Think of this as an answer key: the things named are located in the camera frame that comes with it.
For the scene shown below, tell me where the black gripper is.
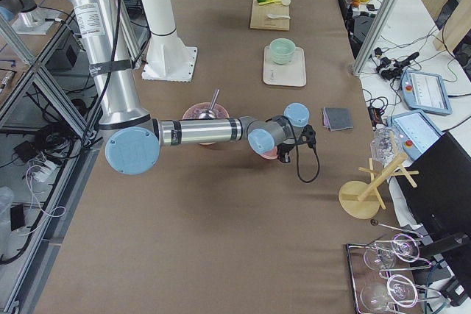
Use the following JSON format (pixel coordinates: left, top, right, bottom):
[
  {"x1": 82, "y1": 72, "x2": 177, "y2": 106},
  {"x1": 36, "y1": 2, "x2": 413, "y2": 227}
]
[{"x1": 277, "y1": 124, "x2": 316, "y2": 163}]

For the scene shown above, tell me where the white ceramic spoon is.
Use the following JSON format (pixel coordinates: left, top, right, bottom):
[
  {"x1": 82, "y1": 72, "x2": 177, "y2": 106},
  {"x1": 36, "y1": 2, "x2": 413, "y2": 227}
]
[{"x1": 266, "y1": 13, "x2": 291, "y2": 20}]

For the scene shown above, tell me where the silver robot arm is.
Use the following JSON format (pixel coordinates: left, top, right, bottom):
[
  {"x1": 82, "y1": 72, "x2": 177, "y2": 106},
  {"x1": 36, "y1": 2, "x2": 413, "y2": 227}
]
[
  {"x1": 1, "y1": 0, "x2": 44, "y2": 28},
  {"x1": 68, "y1": 0, "x2": 316, "y2": 175}
]

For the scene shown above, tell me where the pink bowl with steel bowl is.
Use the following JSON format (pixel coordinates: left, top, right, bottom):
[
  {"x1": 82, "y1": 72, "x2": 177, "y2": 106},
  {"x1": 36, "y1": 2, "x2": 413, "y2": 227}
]
[{"x1": 180, "y1": 102, "x2": 232, "y2": 144}]

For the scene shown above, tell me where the green bowl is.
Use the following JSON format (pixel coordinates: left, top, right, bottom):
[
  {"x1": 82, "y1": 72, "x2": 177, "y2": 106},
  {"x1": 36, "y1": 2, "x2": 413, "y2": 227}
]
[{"x1": 269, "y1": 38, "x2": 296, "y2": 65}]

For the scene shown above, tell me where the grey folded cloth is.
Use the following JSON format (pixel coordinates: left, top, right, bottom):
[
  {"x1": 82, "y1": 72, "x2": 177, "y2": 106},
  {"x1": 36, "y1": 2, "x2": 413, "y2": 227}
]
[{"x1": 322, "y1": 107, "x2": 353, "y2": 131}]

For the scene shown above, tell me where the cream rabbit tray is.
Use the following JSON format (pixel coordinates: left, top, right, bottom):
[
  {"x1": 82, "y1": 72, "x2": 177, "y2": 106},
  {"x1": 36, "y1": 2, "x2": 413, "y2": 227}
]
[{"x1": 263, "y1": 46, "x2": 307, "y2": 88}]

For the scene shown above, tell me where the metal ladle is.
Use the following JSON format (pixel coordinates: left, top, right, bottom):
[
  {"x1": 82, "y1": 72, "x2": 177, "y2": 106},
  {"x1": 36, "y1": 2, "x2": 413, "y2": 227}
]
[{"x1": 197, "y1": 88, "x2": 220, "y2": 119}]

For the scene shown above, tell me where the wooden mug tree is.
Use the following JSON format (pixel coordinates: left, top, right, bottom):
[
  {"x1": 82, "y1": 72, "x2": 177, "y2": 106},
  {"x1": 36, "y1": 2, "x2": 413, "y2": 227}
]
[{"x1": 339, "y1": 128, "x2": 419, "y2": 219}]

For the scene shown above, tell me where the wooden cutting board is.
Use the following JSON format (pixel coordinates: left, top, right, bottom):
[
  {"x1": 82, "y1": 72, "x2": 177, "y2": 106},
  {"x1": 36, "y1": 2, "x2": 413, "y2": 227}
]
[{"x1": 249, "y1": 0, "x2": 290, "y2": 31}]

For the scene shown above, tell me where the near teach pendant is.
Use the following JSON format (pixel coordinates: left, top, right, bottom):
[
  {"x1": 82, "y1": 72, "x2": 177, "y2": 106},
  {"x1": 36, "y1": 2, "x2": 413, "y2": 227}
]
[{"x1": 387, "y1": 110, "x2": 443, "y2": 160}]

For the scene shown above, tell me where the teach pendant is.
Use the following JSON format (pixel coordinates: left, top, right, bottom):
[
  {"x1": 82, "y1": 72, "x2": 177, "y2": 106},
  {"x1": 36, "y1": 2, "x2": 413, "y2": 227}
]
[
  {"x1": 401, "y1": 70, "x2": 453, "y2": 115},
  {"x1": 387, "y1": 110, "x2": 443, "y2": 160}
]

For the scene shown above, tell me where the far teach pendant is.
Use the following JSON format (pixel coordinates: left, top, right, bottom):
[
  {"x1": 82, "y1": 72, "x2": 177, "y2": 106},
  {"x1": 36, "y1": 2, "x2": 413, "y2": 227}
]
[{"x1": 401, "y1": 70, "x2": 453, "y2": 115}]

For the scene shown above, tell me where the upper wine glass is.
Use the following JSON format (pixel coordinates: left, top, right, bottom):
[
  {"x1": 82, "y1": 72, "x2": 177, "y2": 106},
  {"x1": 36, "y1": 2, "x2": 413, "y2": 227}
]
[{"x1": 364, "y1": 233, "x2": 419, "y2": 270}]

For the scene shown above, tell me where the wine glass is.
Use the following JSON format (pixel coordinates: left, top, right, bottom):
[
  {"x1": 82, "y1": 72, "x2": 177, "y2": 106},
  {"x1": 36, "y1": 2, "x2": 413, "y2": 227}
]
[
  {"x1": 360, "y1": 274, "x2": 419, "y2": 313},
  {"x1": 364, "y1": 233, "x2": 419, "y2": 270}
]

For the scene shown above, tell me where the black monitor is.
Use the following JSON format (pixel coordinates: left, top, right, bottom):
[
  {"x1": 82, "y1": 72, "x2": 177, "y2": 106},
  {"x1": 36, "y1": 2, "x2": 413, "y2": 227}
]
[{"x1": 397, "y1": 132, "x2": 470, "y2": 252}]

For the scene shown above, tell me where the lower wine glass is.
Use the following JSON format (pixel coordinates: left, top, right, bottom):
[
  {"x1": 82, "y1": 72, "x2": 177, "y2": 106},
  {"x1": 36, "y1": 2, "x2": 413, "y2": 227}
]
[{"x1": 360, "y1": 274, "x2": 419, "y2": 313}]

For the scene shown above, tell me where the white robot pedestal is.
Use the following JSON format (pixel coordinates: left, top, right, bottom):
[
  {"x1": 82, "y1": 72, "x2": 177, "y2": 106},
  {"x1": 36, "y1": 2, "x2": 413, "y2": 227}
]
[{"x1": 141, "y1": 0, "x2": 197, "y2": 82}]

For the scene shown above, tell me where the wire glass rack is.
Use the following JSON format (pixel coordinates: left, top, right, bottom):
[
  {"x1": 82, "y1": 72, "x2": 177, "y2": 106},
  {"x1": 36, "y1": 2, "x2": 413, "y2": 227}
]
[{"x1": 346, "y1": 218, "x2": 442, "y2": 313}]

